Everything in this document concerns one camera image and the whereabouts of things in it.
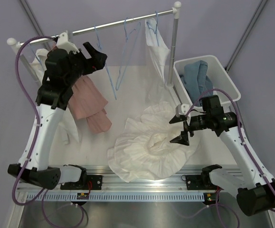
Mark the blue wire hanger far left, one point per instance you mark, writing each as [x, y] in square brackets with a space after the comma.
[36, 57]

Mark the blue wire hanger of skirt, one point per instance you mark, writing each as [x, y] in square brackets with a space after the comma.
[127, 52]

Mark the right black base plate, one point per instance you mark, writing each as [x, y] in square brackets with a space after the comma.
[195, 182]

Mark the white skirt on right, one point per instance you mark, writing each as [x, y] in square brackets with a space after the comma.
[155, 60]

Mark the white ruffled dress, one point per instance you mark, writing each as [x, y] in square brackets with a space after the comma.
[143, 150]

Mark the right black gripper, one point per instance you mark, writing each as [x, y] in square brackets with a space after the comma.
[183, 138]

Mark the blue denim skirt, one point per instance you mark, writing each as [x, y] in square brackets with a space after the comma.
[195, 79]

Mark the white garment far left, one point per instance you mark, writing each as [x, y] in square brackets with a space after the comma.
[67, 125]

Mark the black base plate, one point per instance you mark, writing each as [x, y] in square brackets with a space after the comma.
[195, 182]
[93, 182]

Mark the white plastic basket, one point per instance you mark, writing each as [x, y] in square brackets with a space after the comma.
[217, 74]

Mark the blue wire hanger right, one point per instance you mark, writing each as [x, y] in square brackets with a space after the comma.
[152, 32]

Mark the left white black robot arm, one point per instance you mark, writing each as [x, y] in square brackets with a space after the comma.
[63, 68]

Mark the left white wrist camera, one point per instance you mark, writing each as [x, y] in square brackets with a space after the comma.
[64, 42]

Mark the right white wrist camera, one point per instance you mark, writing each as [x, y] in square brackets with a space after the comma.
[182, 110]

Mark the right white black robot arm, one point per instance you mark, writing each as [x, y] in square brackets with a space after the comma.
[255, 193]

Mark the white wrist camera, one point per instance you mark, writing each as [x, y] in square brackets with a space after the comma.
[182, 110]
[64, 42]

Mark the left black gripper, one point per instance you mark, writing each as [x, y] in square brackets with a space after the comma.
[96, 62]

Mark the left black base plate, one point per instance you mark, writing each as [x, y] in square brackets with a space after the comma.
[93, 182]

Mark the pink dress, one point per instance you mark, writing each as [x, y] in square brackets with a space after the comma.
[88, 103]

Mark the white slotted cable duct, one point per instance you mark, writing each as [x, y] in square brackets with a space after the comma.
[119, 197]

